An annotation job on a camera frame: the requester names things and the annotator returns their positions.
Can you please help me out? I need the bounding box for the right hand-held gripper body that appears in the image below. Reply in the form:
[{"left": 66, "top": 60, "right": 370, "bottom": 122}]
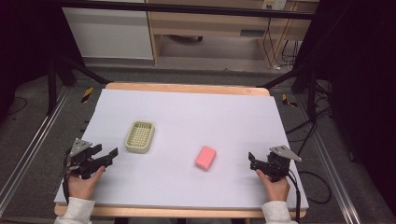
[{"left": 264, "top": 145, "right": 304, "bottom": 183}]

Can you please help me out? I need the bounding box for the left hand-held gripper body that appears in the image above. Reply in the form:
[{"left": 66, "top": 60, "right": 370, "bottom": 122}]
[{"left": 64, "top": 138, "right": 108, "bottom": 180}]

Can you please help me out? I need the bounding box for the person's right hand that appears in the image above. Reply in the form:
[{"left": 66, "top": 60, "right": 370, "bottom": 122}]
[{"left": 255, "top": 169, "right": 291, "bottom": 203}]

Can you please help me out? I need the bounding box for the person's left hand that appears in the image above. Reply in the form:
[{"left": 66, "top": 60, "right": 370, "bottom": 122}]
[{"left": 66, "top": 165, "right": 106, "bottom": 201}]

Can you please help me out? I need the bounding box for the beige plastic soap dish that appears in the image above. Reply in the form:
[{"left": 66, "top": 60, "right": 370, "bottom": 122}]
[{"left": 124, "top": 119, "right": 156, "bottom": 155}]

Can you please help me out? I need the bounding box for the pink soap bar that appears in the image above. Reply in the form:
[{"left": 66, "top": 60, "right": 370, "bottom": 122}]
[{"left": 194, "top": 145, "right": 218, "bottom": 172}]

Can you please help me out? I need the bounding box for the yellow black striped tape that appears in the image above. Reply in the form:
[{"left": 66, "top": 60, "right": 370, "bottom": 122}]
[
  {"left": 281, "top": 93, "right": 298, "bottom": 108},
  {"left": 80, "top": 86, "right": 94, "bottom": 105}
]

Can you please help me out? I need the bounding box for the white foam mat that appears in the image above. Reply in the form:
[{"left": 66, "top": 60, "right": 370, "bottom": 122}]
[{"left": 53, "top": 88, "right": 310, "bottom": 210}]

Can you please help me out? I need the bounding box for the white cabinet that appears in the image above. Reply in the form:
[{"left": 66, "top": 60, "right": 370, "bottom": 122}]
[{"left": 61, "top": 7, "right": 155, "bottom": 61}]

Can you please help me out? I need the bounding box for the wooden desk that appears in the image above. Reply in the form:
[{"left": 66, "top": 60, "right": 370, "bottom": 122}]
[{"left": 145, "top": 0, "right": 319, "bottom": 69}]

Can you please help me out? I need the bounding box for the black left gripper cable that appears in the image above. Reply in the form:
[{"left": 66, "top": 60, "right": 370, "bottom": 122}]
[{"left": 61, "top": 148, "right": 78, "bottom": 205}]

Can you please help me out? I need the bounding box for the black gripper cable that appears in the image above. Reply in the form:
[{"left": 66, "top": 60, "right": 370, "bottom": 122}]
[
  {"left": 279, "top": 159, "right": 303, "bottom": 224},
  {"left": 61, "top": 148, "right": 78, "bottom": 205}
]

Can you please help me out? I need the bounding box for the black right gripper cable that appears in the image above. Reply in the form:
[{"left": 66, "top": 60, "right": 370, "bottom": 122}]
[{"left": 279, "top": 159, "right": 303, "bottom": 224}]

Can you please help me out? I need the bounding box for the black floor cable loop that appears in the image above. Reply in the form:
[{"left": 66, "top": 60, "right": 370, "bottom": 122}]
[{"left": 298, "top": 170, "right": 332, "bottom": 205}]

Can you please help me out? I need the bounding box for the aluminium floor rail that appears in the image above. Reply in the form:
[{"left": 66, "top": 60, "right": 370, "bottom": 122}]
[
  {"left": 295, "top": 92, "right": 362, "bottom": 224},
  {"left": 0, "top": 87, "right": 73, "bottom": 216}
]

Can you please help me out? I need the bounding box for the bundle of desk cables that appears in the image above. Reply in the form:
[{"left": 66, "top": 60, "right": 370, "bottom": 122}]
[{"left": 262, "top": 8, "right": 301, "bottom": 70}]

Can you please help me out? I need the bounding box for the white wall socket strip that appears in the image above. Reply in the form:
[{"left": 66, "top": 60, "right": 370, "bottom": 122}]
[{"left": 261, "top": 0, "right": 288, "bottom": 11}]

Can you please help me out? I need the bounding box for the black metal frame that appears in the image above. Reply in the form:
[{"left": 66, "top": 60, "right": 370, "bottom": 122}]
[{"left": 46, "top": 0, "right": 321, "bottom": 119}]

